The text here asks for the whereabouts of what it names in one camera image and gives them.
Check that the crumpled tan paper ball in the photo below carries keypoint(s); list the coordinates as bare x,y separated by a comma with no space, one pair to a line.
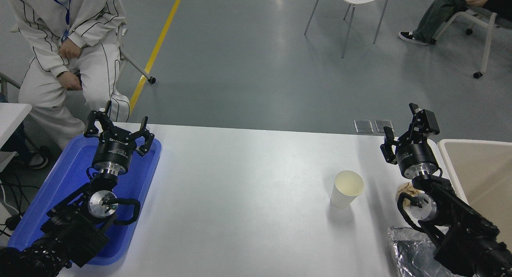
404,189

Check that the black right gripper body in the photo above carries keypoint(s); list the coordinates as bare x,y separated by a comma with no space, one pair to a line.
418,155

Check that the large pale bin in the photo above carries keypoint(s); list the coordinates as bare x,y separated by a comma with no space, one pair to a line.
480,173

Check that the blue plastic tray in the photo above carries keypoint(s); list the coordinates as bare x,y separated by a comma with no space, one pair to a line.
68,177

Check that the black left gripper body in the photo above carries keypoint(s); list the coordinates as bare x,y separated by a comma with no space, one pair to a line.
114,153

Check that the white chair with castors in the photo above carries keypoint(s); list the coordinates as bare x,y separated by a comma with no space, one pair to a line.
134,65

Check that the person's right hand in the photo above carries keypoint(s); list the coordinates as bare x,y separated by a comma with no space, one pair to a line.
70,81

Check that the white armchair with castors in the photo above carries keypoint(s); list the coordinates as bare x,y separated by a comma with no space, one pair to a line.
488,37

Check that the white side table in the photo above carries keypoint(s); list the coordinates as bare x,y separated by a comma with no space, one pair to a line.
10,119

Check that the silver floor plate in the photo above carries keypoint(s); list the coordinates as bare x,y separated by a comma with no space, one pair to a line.
384,126
363,126

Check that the crumpled silver foil tray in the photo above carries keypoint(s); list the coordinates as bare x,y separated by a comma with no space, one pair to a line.
408,253

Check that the white paper cup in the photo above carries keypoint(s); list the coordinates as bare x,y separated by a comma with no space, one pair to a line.
344,197

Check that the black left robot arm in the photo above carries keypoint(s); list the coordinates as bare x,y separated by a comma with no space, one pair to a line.
72,229

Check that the person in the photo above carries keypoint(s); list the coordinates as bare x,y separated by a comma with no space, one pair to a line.
44,17
436,13

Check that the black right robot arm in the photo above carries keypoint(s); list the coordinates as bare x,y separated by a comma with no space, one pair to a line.
464,229

